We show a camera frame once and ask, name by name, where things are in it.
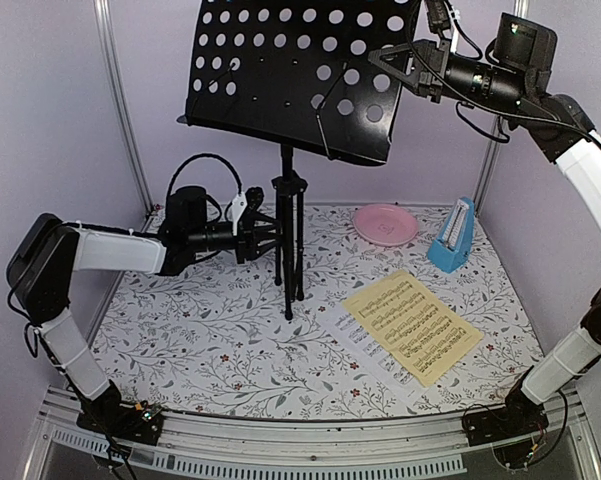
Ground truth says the front aluminium rail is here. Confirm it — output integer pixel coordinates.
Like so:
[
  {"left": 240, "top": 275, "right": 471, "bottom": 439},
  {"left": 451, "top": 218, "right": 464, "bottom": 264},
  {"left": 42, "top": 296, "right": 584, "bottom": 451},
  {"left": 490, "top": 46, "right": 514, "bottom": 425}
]
[{"left": 16, "top": 388, "right": 601, "bottom": 479}]

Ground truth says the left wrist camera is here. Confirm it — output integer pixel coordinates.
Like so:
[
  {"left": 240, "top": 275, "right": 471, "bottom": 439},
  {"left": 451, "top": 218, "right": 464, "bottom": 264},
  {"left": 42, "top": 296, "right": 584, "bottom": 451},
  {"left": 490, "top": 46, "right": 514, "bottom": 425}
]
[{"left": 228, "top": 187, "right": 264, "bottom": 237}]

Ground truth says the left aluminium frame post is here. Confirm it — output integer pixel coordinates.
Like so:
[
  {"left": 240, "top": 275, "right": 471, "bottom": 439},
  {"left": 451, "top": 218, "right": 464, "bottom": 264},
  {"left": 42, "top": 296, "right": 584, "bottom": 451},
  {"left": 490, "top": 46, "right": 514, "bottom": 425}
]
[{"left": 93, "top": 0, "right": 154, "bottom": 215}]

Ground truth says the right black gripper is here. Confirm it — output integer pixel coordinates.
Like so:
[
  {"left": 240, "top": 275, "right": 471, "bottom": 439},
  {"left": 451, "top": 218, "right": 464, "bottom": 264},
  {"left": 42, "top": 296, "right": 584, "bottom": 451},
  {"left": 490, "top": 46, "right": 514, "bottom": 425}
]
[{"left": 368, "top": 32, "right": 531, "bottom": 116}]

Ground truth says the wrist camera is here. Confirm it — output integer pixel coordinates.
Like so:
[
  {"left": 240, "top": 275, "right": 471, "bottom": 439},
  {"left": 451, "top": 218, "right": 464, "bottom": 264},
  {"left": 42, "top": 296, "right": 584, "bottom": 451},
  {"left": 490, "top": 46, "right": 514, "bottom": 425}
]
[
  {"left": 424, "top": 0, "right": 460, "bottom": 53},
  {"left": 228, "top": 187, "right": 264, "bottom": 237}
]

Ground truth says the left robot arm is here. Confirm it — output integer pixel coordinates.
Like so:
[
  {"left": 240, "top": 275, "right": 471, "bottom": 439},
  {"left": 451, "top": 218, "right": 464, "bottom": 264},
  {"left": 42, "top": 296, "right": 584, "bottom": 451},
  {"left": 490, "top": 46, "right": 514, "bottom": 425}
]
[{"left": 6, "top": 186, "right": 282, "bottom": 434}]

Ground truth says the blue metronome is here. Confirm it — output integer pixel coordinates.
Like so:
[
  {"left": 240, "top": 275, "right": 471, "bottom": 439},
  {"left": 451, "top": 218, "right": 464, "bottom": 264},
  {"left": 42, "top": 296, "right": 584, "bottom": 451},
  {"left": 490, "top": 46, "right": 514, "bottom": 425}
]
[{"left": 427, "top": 197, "right": 475, "bottom": 273}]

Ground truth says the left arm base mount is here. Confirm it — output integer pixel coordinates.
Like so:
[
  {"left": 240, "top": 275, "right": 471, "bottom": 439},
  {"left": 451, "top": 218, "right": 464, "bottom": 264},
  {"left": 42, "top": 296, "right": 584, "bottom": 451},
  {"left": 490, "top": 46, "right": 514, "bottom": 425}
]
[{"left": 75, "top": 382, "right": 164, "bottom": 446}]

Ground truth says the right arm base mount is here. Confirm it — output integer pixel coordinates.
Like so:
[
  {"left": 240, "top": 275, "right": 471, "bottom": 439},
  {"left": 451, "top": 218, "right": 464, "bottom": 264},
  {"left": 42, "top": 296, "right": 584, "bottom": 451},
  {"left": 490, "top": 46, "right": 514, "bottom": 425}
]
[{"left": 461, "top": 394, "right": 549, "bottom": 446}]

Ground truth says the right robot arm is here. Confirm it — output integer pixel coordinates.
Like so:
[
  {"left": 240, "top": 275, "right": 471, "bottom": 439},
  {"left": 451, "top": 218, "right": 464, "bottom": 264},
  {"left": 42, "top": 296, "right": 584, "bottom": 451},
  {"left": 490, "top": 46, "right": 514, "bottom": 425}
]
[{"left": 368, "top": 13, "right": 601, "bottom": 436}]

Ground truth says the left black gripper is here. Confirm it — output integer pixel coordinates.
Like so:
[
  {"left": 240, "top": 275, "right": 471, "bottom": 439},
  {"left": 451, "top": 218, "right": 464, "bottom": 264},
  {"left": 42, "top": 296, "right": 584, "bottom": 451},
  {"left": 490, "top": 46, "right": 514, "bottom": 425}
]
[{"left": 189, "top": 213, "right": 289, "bottom": 264}]

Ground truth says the pink plate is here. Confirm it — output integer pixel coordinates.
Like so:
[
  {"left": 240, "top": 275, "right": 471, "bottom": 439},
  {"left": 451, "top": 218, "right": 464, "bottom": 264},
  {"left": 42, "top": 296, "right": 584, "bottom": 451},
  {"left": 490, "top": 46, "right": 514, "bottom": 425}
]
[{"left": 352, "top": 204, "right": 419, "bottom": 247}]

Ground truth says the black music stand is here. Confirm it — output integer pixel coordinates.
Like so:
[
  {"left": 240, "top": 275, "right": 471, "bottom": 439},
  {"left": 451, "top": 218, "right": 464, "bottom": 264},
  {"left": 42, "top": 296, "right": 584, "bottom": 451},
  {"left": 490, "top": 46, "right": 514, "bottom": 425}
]
[{"left": 181, "top": 1, "right": 414, "bottom": 303}]

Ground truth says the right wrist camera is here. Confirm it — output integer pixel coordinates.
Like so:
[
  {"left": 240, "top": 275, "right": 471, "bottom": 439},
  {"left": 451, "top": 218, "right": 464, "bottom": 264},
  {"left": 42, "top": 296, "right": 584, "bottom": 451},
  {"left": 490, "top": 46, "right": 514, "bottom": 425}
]
[{"left": 424, "top": 0, "right": 460, "bottom": 53}]

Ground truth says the yellow sheet music page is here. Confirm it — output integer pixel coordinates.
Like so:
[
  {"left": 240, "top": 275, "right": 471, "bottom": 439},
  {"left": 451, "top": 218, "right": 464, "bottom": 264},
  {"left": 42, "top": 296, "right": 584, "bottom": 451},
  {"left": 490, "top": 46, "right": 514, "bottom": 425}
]
[{"left": 343, "top": 270, "right": 484, "bottom": 387}]

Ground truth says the white sheet music page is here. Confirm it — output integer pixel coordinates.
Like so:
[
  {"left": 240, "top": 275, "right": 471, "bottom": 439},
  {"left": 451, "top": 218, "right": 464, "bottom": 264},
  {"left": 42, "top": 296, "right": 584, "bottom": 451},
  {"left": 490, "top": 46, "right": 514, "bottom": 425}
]
[{"left": 320, "top": 306, "right": 427, "bottom": 405}]

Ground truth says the floral table mat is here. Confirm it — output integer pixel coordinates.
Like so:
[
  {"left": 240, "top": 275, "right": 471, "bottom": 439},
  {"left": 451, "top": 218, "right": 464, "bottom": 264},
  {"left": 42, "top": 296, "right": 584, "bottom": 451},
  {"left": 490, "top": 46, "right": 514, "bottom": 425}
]
[{"left": 92, "top": 205, "right": 542, "bottom": 420}]

